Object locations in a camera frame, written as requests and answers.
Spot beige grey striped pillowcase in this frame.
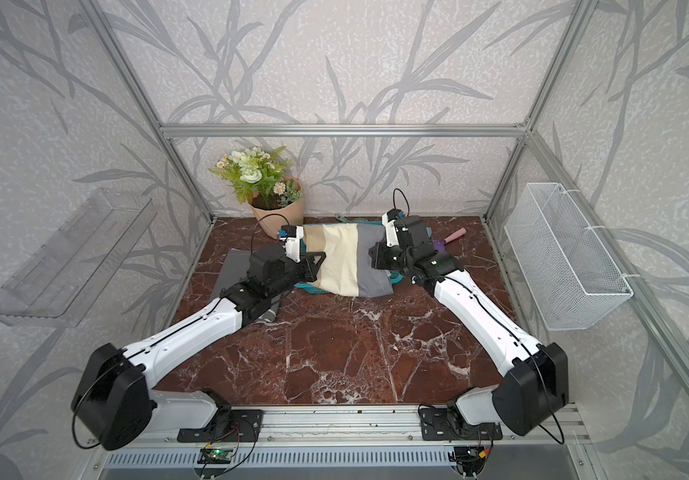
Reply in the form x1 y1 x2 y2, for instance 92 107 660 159
303 221 394 299

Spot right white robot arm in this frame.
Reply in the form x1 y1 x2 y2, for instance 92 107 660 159
369 208 569 436

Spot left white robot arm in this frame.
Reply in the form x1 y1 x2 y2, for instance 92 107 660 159
70 244 326 451

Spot teal plastic basket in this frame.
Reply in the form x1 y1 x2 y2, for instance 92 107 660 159
277 223 408 296

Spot plain grey folded pillowcase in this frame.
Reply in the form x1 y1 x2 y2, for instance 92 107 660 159
208 248 282 324

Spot potted artificial flower plant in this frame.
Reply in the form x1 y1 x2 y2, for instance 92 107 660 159
208 146 304 236

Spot left controller board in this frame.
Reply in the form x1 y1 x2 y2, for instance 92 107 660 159
198 446 234 465

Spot controller board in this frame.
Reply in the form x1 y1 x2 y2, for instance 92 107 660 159
448 446 491 470
198 446 234 465

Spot right controller board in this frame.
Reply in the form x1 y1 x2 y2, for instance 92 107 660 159
448 446 491 470

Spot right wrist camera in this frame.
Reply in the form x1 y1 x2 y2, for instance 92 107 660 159
381 208 404 247

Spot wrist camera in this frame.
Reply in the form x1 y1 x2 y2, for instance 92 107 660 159
381 208 404 247
278 225 304 263

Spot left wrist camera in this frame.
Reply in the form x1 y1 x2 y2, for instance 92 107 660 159
278 225 304 263

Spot pink handled brush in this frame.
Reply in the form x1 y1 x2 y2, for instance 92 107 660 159
443 228 466 244

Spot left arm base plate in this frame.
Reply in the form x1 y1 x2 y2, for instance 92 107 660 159
176 408 264 443

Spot aluminium front rail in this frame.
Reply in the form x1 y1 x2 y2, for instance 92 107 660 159
124 404 591 448

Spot white wire wall basket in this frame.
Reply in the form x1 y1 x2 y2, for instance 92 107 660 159
504 182 633 331

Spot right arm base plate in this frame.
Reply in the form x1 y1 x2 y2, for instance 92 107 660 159
417 404 503 441

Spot clear acrylic wall shelf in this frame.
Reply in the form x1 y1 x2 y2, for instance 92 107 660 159
0 188 156 328

